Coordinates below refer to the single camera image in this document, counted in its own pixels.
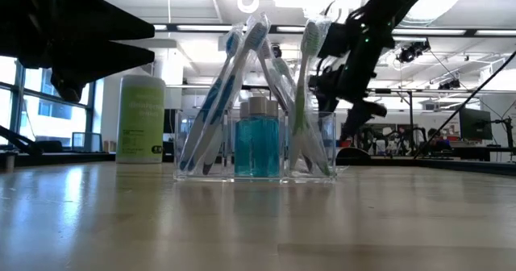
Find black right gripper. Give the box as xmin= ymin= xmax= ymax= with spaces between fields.
xmin=308 ymin=8 xmax=398 ymax=142

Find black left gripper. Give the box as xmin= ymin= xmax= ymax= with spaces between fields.
xmin=0 ymin=0 xmax=156 ymax=103

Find teal mouthwash bottle white cap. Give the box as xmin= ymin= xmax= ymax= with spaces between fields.
xmin=234 ymin=101 xmax=253 ymax=178
xmin=264 ymin=99 xmax=282 ymax=178
xmin=246 ymin=96 xmax=270 ymax=178

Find blue white toothbrush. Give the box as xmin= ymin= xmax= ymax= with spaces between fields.
xmin=178 ymin=23 xmax=246 ymax=172
xmin=186 ymin=11 xmax=272 ymax=173

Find black round chair back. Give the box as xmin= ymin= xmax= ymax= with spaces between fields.
xmin=336 ymin=146 xmax=372 ymax=162

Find green disinfecting wipes canister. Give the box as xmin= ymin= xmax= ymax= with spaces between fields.
xmin=115 ymin=73 xmax=167 ymax=165

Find small dark monitor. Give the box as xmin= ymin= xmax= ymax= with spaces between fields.
xmin=71 ymin=131 xmax=103 ymax=154

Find long ceiling light bar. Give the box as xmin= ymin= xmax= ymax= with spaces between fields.
xmin=152 ymin=20 xmax=516 ymax=37

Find black desk monitor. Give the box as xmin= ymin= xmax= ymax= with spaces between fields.
xmin=458 ymin=107 xmax=493 ymax=142

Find clear acrylic organizer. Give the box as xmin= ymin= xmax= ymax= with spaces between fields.
xmin=173 ymin=108 xmax=338 ymax=185

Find black window frame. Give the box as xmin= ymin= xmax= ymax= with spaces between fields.
xmin=0 ymin=56 xmax=100 ymax=147

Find long black arm cable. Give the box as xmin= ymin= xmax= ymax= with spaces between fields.
xmin=413 ymin=49 xmax=516 ymax=160

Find black diagonal frame strut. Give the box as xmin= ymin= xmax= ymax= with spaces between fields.
xmin=0 ymin=126 xmax=44 ymax=157

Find white hanging cable ring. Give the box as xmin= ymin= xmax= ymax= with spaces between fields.
xmin=236 ymin=0 xmax=260 ymax=15

